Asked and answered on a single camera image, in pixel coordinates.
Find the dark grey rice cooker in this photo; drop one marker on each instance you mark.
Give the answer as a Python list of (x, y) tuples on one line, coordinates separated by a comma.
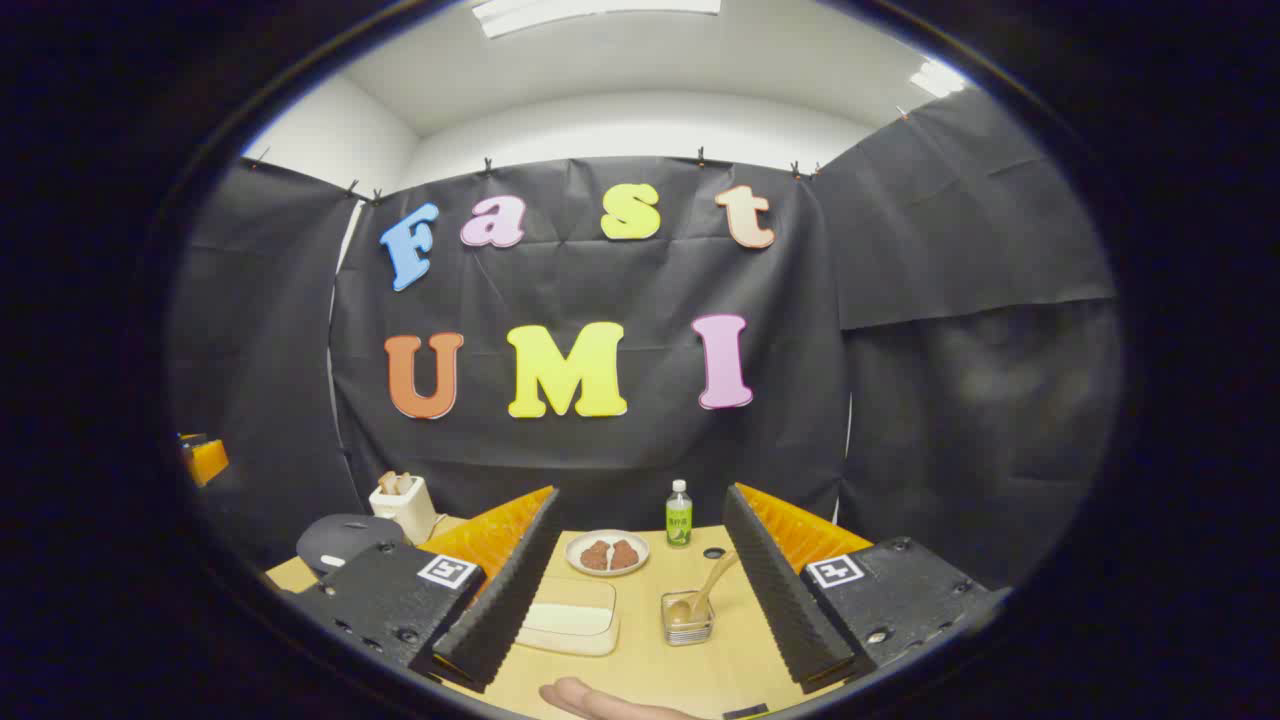
[(345, 540)]

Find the white round plate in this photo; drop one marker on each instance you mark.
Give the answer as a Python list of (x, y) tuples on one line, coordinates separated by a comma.
[(607, 570)]

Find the green tea bottle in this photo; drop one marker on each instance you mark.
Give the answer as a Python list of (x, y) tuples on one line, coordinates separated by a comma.
[(679, 520)]

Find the long ceiling light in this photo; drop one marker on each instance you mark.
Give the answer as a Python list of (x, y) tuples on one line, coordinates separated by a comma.
[(590, 12)]

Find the clear metal chopstick holder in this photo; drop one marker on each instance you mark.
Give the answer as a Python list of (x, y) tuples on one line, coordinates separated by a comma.
[(690, 630)]

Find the small ceiling light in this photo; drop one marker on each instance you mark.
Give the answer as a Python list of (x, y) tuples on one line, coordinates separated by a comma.
[(938, 78)]

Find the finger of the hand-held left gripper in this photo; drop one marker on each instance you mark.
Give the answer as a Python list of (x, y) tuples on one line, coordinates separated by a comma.
[(208, 462)]

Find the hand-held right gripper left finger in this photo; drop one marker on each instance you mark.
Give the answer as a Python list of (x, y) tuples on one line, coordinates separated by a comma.
[(510, 590)]

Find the black backdrop cloth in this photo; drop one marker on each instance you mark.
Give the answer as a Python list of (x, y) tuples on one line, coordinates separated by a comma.
[(600, 440)]

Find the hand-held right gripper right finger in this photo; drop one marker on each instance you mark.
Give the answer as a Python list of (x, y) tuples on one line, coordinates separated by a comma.
[(775, 590)]

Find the brown meat piece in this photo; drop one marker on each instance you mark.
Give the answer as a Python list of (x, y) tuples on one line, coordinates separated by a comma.
[(596, 555), (625, 555)]

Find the wooden spoon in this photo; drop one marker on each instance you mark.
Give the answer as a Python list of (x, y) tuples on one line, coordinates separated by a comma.
[(712, 580)]

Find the white toaster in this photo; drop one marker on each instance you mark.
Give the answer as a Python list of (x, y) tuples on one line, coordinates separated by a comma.
[(405, 515)]

